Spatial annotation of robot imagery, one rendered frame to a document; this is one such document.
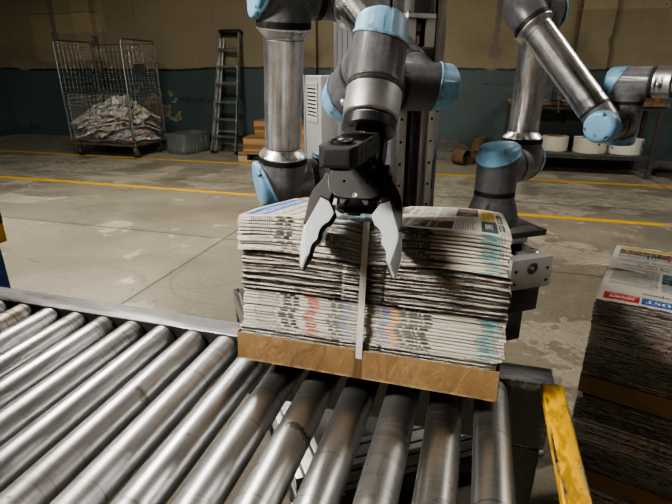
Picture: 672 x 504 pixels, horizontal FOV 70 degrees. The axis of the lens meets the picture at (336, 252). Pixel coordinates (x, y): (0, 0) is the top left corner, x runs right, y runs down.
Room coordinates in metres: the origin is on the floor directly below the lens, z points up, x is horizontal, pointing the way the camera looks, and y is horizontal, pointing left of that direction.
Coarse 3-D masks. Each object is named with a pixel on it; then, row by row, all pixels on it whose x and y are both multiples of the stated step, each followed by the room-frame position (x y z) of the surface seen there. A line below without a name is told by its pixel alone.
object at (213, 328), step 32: (0, 288) 0.94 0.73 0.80; (128, 320) 0.80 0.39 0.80; (160, 320) 0.80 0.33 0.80; (192, 320) 0.80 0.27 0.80; (224, 320) 0.80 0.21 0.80; (256, 384) 0.73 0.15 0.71; (384, 384) 0.67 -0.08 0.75; (512, 384) 0.61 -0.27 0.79; (416, 416) 0.65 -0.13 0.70; (512, 416) 0.61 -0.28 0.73; (544, 416) 0.60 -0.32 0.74
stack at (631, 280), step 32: (640, 256) 1.06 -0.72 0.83; (608, 288) 0.88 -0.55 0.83; (640, 288) 0.88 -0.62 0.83; (608, 320) 0.83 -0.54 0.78; (640, 320) 0.81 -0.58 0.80; (608, 352) 0.83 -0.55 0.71; (640, 352) 0.80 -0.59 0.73; (640, 384) 0.79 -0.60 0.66; (576, 416) 0.84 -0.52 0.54; (608, 416) 0.81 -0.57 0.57; (640, 416) 0.78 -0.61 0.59; (608, 448) 0.80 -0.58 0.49; (640, 448) 0.77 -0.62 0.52; (640, 480) 0.77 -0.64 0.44
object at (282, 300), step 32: (256, 224) 0.65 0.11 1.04; (288, 224) 0.63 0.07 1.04; (256, 256) 0.65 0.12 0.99; (288, 256) 0.63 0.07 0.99; (320, 256) 0.61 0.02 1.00; (256, 288) 0.63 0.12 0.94; (288, 288) 0.62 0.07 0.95; (320, 288) 0.61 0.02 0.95; (256, 320) 0.63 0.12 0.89; (288, 320) 0.62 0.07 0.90; (320, 320) 0.60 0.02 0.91
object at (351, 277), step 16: (352, 224) 0.61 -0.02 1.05; (352, 240) 0.61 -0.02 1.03; (352, 256) 0.60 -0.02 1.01; (368, 256) 0.60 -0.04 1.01; (384, 256) 0.59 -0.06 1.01; (352, 272) 0.60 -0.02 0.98; (368, 272) 0.60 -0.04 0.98; (384, 272) 0.59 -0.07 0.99; (352, 288) 0.60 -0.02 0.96; (368, 288) 0.59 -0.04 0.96; (384, 288) 0.58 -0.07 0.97; (352, 304) 0.60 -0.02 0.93; (368, 304) 0.59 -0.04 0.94; (352, 320) 0.60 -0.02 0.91; (368, 320) 0.59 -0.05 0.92; (352, 336) 0.59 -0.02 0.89; (368, 336) 0.59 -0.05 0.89
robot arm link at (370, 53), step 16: (368, 16) 0.69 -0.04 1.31; (384, 16) 0.68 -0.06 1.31; (400, 16) 0.69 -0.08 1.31; (368, 32) 0.68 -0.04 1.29; (384, 32) 0.67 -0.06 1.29; (400, 32) 0.68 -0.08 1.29; (352, 48) 0.69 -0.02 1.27; (368, 48) 0.66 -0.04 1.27; (384, 48) 0.66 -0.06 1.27; (400, 48) 0.67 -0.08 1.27; (352, 64) 0.67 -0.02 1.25; (368, 64) 0.65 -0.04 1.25; (384, 64) 0.65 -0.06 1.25; (400, 64) 0.67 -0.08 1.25; (352, 80) 0.66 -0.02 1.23; (400, 80) 0.66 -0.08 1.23
